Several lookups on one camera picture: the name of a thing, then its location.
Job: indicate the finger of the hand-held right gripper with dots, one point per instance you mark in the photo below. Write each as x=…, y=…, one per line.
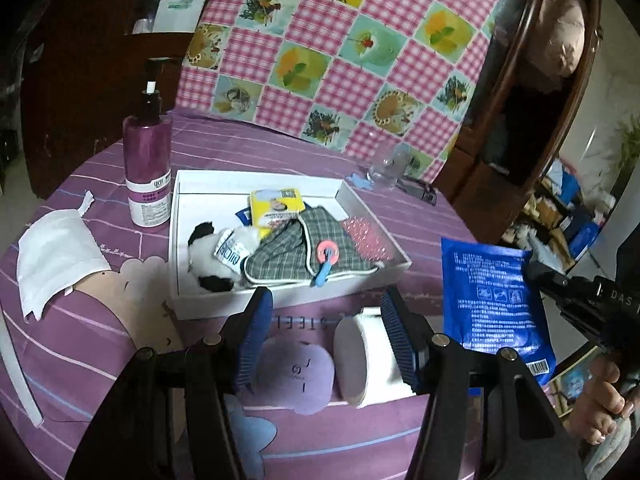
x=547, y=278

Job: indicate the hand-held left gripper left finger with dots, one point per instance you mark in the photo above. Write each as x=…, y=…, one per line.
x=250, y=335

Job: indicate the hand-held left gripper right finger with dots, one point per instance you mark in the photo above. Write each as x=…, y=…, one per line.
x=400, y=340

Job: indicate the white cup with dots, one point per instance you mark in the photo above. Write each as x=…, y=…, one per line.
x=372, y=360

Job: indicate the purple plush toy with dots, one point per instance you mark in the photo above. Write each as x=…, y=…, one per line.
x=295, y=375

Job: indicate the blue printed plastic packet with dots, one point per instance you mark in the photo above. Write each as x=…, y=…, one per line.
x=490, y=305

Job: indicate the small white blue tube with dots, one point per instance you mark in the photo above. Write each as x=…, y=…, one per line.
x=232, y=252

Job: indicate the black white panda plush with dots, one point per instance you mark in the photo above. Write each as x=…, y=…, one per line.
x=207, y=260

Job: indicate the grey plaid cloth pouch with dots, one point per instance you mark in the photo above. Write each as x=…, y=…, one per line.
x=285, y=255

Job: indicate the yellow printed packet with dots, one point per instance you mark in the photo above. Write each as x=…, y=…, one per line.
x=277, y=207

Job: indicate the white cardboard box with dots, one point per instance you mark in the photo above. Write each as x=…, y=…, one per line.
x=210, y=195

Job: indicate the person's right hand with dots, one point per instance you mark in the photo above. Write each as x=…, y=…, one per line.
x=600, y=395

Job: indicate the shelf of assorted goods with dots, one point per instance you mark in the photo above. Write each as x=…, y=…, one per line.
x=565, y=215

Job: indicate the small printed packet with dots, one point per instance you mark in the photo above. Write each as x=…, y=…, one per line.
x=570, y=385

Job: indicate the small blue sachet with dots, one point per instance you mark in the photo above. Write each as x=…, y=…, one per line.
x=245, y=217

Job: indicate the small black device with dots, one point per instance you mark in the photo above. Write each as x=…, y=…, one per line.
x=417, y=190

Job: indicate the green plant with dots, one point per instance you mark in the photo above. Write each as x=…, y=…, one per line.
x=631, y=142

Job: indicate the light blue paper scrap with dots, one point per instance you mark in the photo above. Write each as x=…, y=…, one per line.
x=360, y=181

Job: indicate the clear glass cup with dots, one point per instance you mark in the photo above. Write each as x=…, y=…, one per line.
x=390, y=162

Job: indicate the purple pump bottle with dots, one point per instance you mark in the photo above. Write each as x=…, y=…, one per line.
x=147, y=160

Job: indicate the dark wooden chair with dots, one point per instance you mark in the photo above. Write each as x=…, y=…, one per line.
x=515, y=75

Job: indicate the white face mask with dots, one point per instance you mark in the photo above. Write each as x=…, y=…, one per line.
x=55, y=255

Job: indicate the white flat strip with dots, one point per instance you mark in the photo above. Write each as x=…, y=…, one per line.
x=20, y=370

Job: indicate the pink plush cushion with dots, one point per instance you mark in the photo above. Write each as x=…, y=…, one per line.
x=557, y=25

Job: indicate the pink checked fruit-print cloth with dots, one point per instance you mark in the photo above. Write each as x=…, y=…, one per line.
x=350, y=50

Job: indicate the dark wooden cabinet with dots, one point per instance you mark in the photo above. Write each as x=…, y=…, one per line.
x=85, y=60

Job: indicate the white carton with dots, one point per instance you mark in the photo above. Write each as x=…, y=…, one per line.
x=180, y=12

